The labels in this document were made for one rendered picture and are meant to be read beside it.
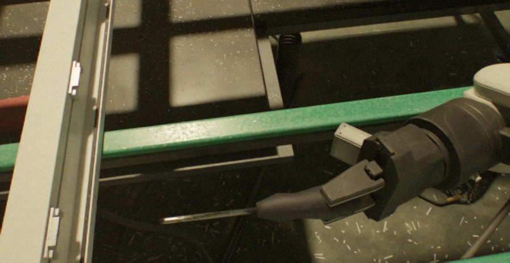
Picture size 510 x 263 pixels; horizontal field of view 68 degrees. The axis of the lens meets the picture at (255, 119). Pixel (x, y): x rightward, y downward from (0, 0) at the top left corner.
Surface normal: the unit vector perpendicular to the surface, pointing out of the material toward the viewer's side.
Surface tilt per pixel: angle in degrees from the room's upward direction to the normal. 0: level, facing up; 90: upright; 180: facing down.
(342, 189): 10
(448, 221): 0
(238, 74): 0
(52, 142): 0
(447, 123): 15
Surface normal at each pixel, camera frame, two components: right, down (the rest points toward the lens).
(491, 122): 0.13, -0.36
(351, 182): -0.03, -0.64
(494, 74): -0.23, -0.88
